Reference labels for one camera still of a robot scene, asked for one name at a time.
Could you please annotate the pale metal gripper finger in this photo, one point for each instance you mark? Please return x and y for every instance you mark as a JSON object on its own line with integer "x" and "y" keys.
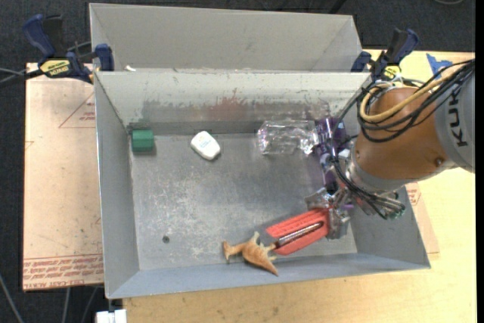
{"x": 317, "y": 199}
{"x": 302, "y": 232}

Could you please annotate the red ribbed flat object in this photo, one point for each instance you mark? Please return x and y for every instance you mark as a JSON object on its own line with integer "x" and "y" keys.
{"x": 295, "y": 221}

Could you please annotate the orange toy dinosaur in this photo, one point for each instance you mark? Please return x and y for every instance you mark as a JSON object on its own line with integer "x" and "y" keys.
{"x": 255, "y": 252}

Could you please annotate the purple packet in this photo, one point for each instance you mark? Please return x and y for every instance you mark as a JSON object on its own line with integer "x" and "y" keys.
{"x": 329, "y": 132}

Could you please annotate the clear plastic bottle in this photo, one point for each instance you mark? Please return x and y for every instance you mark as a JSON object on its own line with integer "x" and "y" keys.
{"x": 281, "y": 138}

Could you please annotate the grey metal bin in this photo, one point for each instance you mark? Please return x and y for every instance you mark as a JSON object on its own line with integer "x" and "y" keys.
{"x": 211, "y": 200}

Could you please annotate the white rounded box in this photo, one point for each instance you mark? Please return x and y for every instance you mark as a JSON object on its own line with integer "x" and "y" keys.
{"x": 205, "y": 145}

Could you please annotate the green block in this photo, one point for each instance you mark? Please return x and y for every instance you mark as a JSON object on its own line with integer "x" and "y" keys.
{"x": 142, "y": 141}

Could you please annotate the small white object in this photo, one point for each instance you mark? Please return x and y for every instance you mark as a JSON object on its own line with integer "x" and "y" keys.
{"x": 129, "y": 68}

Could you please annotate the brown cardboard board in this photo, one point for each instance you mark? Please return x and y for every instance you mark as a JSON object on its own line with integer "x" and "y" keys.
{"x": 60, "y": 181}

